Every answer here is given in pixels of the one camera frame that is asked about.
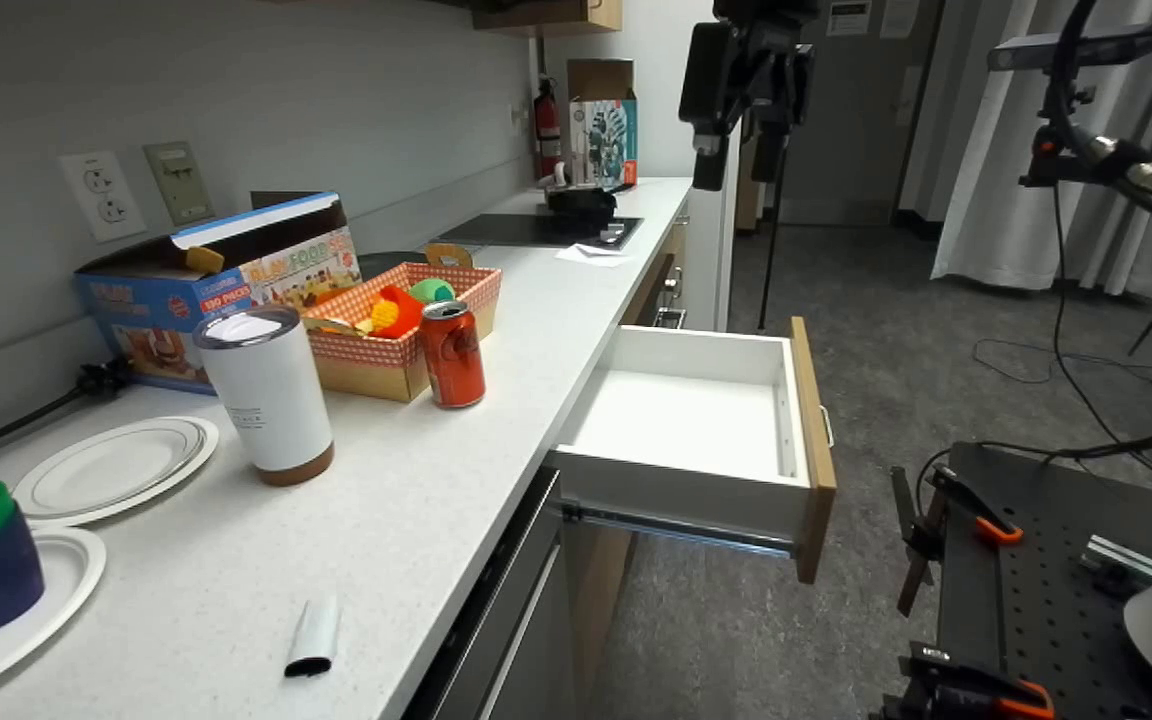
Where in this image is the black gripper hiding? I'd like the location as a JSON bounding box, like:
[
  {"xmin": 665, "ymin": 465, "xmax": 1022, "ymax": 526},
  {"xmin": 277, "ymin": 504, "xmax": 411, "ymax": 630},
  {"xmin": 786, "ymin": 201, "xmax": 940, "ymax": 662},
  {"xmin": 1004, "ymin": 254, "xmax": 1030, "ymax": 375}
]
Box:
[{"xmin": 675, "ymin": 0, "xmax": 822, "ymax": 197}]

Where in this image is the white drawer with wooden front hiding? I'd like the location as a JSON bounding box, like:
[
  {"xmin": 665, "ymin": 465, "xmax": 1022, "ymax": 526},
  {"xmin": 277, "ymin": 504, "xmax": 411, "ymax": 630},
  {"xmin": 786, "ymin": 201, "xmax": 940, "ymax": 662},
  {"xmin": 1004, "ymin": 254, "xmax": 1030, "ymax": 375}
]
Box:
[{"xmin": 548, "ymin": 311, "xmax": 839, "ymax": 589}]

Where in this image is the tall colourful cardboard box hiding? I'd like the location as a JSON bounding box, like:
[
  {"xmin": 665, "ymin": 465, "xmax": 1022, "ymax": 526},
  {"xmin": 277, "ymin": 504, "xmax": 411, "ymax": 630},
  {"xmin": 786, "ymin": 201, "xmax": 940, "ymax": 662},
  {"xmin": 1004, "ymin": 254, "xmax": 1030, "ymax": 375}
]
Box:
[{"xmin": 562, "ymin": 57, "xmax": 642, "ymax": 192}]

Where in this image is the wooden lower cabinet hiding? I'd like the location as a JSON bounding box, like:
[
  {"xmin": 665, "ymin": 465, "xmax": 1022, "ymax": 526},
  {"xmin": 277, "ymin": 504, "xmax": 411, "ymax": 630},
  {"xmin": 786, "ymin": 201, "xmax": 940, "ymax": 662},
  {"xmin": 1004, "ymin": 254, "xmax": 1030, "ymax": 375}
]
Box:
[{"xmin": 625, "ymin": 183, "xmax": 739, "ymax": 338}]

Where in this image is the wooden cabinet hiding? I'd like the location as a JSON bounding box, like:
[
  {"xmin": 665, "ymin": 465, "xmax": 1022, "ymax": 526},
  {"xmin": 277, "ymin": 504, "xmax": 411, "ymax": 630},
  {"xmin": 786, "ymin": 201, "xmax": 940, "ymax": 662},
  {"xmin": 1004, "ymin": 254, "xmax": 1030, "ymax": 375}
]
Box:
[
  {"xmin": 466, "ymin": 0, "xmax": 629, "ymax": 37},
  {"xmin": 625, "ymin": 183, "xmax": 739, "ymax": 338}
]

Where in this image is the black pot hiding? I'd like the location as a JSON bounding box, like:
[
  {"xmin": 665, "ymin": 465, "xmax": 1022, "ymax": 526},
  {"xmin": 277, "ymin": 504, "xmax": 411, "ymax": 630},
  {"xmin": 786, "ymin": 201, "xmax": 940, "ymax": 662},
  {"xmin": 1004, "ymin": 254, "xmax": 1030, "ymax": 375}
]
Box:
[{"xmin": 541, "ymin": 180, "xmax": 625, "ymax": 232}]

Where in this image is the red fire extinguisher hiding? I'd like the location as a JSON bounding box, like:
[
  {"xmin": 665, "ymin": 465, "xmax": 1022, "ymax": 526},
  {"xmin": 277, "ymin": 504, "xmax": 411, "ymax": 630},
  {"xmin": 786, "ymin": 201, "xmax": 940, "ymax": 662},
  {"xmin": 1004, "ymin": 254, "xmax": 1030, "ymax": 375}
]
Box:
[{"xmin": 527, "ymin": 76, "xmax": 568, "ymax": 189}]

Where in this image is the wooden upper cabinet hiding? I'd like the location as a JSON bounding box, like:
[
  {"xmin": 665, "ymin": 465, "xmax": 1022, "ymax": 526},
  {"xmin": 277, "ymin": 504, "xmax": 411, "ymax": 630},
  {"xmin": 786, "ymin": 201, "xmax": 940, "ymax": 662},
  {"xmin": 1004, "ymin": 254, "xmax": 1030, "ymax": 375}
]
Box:
[{"xmin": 466, "ymin": 0, "xmax": 629, "ymax": 37}]

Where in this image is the white curtain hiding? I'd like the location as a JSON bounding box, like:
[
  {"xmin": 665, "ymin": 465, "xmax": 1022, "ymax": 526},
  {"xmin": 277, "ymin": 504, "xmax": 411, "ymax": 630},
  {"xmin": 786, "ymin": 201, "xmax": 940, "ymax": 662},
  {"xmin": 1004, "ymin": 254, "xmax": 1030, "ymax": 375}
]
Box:
[{"xmin": 894, "ymin": 0, "xmax": 1152, "ymax": 306}]

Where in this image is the black cooktop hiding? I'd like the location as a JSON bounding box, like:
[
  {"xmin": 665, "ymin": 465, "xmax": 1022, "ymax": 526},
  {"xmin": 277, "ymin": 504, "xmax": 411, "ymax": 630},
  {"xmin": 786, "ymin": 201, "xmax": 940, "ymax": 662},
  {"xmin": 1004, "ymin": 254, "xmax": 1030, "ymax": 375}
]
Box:
[{"xmin": 434, "ymin": 212, "xmax": 647, "ymax": 254}]

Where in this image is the red soda can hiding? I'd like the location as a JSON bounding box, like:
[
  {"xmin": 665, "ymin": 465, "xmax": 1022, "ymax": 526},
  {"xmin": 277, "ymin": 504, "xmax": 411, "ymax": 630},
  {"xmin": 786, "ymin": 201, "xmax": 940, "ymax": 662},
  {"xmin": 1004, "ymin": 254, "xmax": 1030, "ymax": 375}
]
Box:
[{"xmin": 414, "ymin": 297, "xmax": 486, "ymax": 414}]

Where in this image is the orange toy fruit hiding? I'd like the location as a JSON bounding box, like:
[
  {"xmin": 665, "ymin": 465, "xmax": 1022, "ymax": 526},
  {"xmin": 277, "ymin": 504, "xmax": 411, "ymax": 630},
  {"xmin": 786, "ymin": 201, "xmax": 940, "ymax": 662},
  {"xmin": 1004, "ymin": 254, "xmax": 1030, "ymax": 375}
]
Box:
[{"xmin": 370, "ymin": 280, "xmax": 427, "ymax": 341}]

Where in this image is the yellow toy fruit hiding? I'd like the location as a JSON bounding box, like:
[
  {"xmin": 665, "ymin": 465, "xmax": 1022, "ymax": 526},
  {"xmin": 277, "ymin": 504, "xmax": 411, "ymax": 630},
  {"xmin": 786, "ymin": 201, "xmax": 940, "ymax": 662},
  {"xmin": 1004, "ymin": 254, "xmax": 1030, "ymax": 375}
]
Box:
[{"xmin": 356, "ymin": 297, "xmax": 404, "ymax": 338}]

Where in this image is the red checkered basket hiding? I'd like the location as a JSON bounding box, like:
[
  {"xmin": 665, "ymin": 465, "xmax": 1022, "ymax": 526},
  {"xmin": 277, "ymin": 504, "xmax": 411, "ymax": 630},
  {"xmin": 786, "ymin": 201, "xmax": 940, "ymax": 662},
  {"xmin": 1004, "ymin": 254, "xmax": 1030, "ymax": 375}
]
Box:
[{"xmin": 301, "ymin": 242, "xmax": 508, "ymax": 410}]

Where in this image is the white tumbler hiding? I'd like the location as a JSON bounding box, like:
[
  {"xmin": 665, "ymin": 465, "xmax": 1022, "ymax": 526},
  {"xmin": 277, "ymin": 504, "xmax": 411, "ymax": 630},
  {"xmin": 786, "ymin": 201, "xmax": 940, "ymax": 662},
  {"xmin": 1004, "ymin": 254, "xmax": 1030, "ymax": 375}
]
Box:
[{"xmin": 193, "ymin": 308, "xmax": 338, "ymax": 487}]

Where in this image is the black dishwasher front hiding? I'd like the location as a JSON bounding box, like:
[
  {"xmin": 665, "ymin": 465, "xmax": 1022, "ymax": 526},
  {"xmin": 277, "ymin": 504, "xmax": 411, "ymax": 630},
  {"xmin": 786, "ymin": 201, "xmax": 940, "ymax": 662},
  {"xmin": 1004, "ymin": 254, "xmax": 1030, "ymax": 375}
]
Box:
[{"xmin": 399, "ymin": 465, "xmax": 568, "ymax": 720}]

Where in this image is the black perforated table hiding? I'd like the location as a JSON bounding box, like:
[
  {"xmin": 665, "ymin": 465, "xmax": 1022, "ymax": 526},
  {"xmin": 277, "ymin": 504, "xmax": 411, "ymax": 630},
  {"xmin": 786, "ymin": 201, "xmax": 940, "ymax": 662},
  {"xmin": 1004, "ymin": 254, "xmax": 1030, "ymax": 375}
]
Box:
[{"xmin": 870, "ymin": 440, "xmax": 1152, "ymax": 720}]

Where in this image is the blue cardboard box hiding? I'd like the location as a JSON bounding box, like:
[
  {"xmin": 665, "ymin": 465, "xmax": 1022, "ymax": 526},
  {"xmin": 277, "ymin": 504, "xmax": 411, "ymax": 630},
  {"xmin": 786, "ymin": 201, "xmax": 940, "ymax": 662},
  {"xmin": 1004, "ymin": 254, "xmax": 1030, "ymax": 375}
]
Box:
[{"xmin": 73, "ymin": 189, "xmax": 368, "ymax": 399}]

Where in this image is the white marker with black cap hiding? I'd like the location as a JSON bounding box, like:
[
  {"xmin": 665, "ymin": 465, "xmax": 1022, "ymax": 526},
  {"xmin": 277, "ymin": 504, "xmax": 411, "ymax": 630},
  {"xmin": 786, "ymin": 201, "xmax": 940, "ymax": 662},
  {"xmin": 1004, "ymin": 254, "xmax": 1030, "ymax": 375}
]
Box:
[{"xmin": 280, "ymin": 593, "xmax": 342, "ymax": 681}]

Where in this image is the white paper plate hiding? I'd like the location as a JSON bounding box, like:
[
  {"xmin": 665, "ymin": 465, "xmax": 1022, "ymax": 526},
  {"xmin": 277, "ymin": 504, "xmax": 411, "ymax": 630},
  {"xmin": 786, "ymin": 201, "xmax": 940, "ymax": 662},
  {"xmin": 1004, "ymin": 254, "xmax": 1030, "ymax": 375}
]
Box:
[
  {"xmin": 12, "ymin": 414, "xmax": 224, "ymax": 528},
  {"xmin": 0, "ymin": 519, "xmax": 113, "ymax": 715}
]

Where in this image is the black camera on mount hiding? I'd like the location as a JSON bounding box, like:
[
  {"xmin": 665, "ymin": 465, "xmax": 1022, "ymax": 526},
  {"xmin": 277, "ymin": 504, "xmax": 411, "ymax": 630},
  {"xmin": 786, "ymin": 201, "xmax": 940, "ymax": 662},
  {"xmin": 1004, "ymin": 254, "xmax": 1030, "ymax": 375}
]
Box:
[{"xmin": 987, "ymin": 12, "xmax": 1152, "ymax": 197}]

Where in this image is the orange-handled black clamp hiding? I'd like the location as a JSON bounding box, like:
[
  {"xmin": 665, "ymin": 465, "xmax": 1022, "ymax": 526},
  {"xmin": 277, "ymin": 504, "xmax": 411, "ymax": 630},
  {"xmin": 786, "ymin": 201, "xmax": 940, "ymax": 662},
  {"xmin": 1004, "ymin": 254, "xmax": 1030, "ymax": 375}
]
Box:
[
  {"xmin": 889, "ymin": 461, "xmax": 1026, "ymax": 620},
  {"xmin": 894, "ymin": 639, "xmax": 1060, "ymax": 720}
]

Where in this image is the black floor cable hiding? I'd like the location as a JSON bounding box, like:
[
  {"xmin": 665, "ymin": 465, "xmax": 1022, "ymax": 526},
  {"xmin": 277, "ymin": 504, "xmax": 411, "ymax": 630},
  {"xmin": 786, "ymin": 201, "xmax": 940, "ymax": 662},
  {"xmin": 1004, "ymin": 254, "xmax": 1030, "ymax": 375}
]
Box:
[{"xmin": 913, "ymin": 183, "xmax": 1152, "ymax": 538}]

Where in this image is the silver metal bracket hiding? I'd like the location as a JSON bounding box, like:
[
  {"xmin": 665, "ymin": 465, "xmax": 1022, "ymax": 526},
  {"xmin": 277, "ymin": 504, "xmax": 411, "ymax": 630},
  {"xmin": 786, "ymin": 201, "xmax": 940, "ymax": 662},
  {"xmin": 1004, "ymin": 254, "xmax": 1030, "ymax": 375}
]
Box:
[{"xmin": 1074, "ymin": 533, "xmax": 1152, "ymax": 593}]

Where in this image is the grey wall switch plate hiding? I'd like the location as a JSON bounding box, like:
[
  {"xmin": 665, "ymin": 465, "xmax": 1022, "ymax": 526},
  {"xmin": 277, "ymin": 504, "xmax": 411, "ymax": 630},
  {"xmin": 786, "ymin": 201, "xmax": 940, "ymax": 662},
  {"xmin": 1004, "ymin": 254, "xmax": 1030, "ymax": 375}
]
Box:
[{"xmin": 139, "ymin": 136, "xmax": 216, "ymax": 229}]

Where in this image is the white wall outlet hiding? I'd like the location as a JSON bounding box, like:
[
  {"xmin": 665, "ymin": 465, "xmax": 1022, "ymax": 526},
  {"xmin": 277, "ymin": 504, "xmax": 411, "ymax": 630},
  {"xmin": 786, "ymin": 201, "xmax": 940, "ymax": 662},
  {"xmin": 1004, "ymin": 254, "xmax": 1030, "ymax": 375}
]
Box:
[{"xmin": 56, "ymin": 147, "xmax": 146, "ymax": 246}]

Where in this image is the black power cord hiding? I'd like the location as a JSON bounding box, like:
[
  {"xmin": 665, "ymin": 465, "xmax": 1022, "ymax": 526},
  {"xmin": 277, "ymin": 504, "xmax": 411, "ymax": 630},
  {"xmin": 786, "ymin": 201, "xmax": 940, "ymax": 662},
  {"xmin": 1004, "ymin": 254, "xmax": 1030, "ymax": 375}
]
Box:
[{"xmin": 0, "ymin": 354, "xmax": 139, "ymax": 468}]

